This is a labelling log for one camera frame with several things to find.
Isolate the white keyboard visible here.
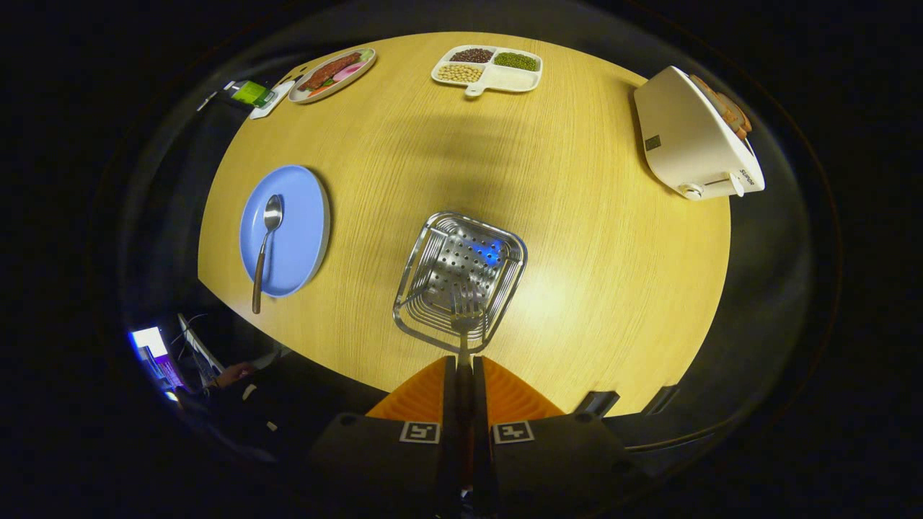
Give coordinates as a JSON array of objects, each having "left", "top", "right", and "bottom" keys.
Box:
[{"left": 177, "top": 314, "right": 226, "bottom": 376}]

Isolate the oval plate with meat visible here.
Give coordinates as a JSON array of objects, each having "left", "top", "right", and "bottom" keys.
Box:
[{"left": 288, "top": 48, "right": 377, "bottom": 105}]

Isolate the blue round plate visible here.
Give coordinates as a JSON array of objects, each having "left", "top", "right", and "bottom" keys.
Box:
[{"left": 239, "top": 164, "right": 332, "bottom": 298}]

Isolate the white square coaster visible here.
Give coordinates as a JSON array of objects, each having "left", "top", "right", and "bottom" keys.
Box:
[{"left": 248, "top": 79, "right": 296, "bottom": 120}]

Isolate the black table bracket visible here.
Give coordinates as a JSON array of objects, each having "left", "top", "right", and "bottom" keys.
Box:
[
  {"left": 573, "top": 390, "right": 621, "bottom": 419},
  {"left": 642, "top": 385, "right": 680, "bottom": 416}
]

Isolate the metal fork with dark handle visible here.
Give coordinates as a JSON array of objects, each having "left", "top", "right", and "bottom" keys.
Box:
[{"left": 449, "top": 283, "right": 487, "bottom": 426}]

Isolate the metal spoon with dark handle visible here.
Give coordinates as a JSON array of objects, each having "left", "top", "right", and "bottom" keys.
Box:
[{"left": 251, "top": 194, "right": 285, "bottom": 315}]

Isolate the square metal wire basket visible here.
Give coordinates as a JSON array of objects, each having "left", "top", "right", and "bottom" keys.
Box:
[{"left": 392, "top": 210, "right": 529, "bottom": 355}]

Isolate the thin grey cable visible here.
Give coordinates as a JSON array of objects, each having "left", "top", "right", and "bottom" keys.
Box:
[{"left": 620, "top": 404, "right": 758, "bottom": 453}]

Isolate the green plastic bottle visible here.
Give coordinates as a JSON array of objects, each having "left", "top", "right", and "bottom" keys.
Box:
[{"left": 224, "top": 79, "right": 276, "bottom": 109}]

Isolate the toasted bread slice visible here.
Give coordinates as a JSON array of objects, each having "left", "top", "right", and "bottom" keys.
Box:
[
  {"left": 689, "top": 74, "right": 743, "bottom": 134},
  {"left": 721, "top": 97, "right": 753, "bottom": 140}
]

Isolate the white divided dish with beans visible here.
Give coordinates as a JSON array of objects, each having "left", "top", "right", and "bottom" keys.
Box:
[{"left": 430, "top": 45, "right": 543, "bottom": 98}]

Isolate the white toaster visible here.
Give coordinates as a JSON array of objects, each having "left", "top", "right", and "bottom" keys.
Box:
[{"left": 633, "top": 66, "right": 766, "bottom": 201}]

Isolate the lit computer monitor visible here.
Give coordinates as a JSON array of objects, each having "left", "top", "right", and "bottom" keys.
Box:
[{"left": 130, "top": 326, "right": 185, "bottom": 394}]

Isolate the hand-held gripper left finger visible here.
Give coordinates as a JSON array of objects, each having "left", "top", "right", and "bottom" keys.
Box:
[{"left": 306, "top": 355, "right": 462, "bottom": 519}]

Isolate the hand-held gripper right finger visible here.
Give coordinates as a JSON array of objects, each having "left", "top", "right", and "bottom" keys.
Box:
[{"left": 472, "top": 355, "right": 650, "bottom": 519}]

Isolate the person's dark clothing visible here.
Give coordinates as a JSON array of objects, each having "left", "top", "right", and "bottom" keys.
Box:
[{"left": 177, "top": 353, "right": 390, "bottom": 462}]

